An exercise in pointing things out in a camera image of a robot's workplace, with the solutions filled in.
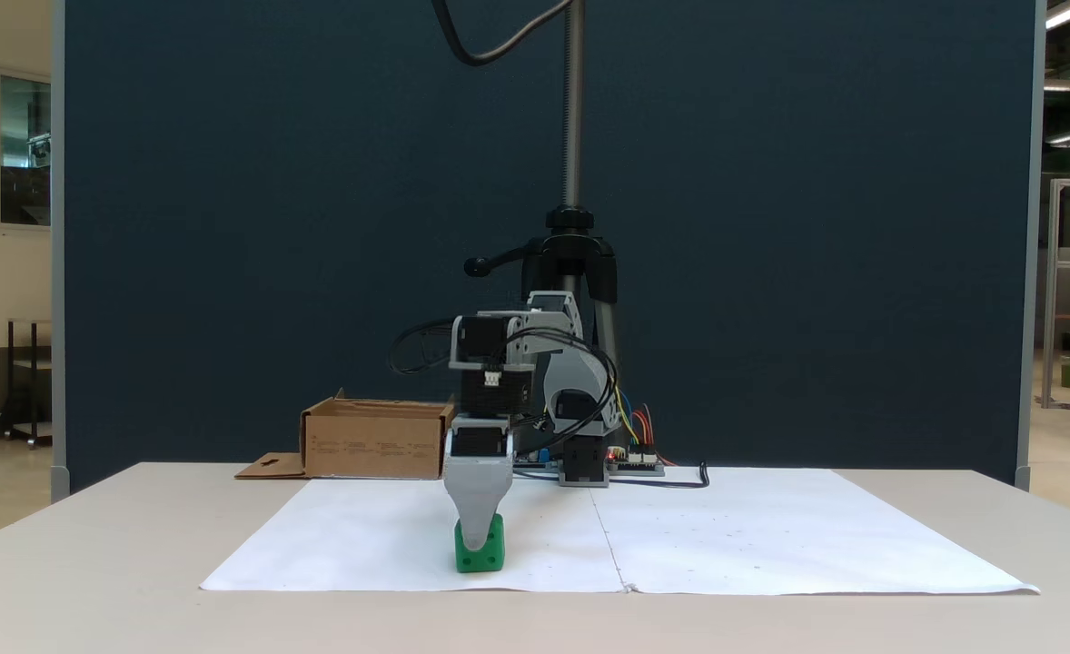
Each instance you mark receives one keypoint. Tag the dark blue partition panel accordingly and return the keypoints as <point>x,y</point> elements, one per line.
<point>272,227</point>

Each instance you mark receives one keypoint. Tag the green dice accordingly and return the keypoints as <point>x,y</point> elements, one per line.
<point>494,554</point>

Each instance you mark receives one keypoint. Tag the dark shelf cart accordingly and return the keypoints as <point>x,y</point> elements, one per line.
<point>31,381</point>

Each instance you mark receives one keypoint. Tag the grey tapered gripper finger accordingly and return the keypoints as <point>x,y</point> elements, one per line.
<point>478,495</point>

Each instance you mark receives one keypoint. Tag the black camera tripod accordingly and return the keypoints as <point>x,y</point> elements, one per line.
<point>572,245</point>

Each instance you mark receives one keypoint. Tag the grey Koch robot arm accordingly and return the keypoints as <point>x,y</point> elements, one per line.
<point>580,372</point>

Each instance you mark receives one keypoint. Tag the blue circuit board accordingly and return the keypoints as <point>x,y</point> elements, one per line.
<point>535,461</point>

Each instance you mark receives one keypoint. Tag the white paper sheet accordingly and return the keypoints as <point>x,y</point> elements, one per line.
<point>817,536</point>
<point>362,536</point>

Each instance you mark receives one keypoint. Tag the framed wall window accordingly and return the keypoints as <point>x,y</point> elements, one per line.
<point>24,150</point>

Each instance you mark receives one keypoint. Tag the brown cardboard box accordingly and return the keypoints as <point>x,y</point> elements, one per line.
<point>371,445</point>

